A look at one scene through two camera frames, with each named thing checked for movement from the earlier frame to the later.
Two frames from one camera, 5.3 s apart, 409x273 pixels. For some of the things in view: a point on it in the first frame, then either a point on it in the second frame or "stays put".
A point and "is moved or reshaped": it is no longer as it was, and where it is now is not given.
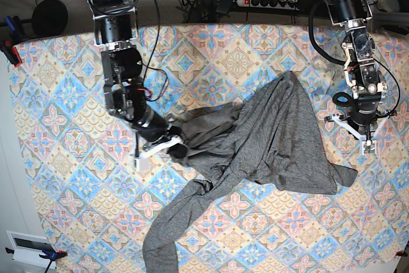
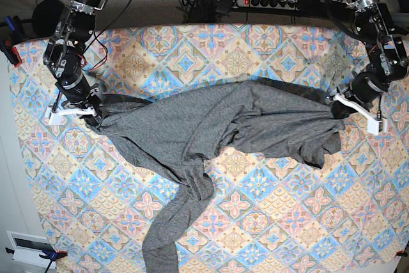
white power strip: x=271 y=2 stays put
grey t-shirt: x=271 y=140 is moved or reshaped
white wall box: x=27 y=248 stays put
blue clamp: x=9 y=23 stays put
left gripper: x=153 y=127 -> x=76 y=89
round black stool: x=49 y=18 stays put
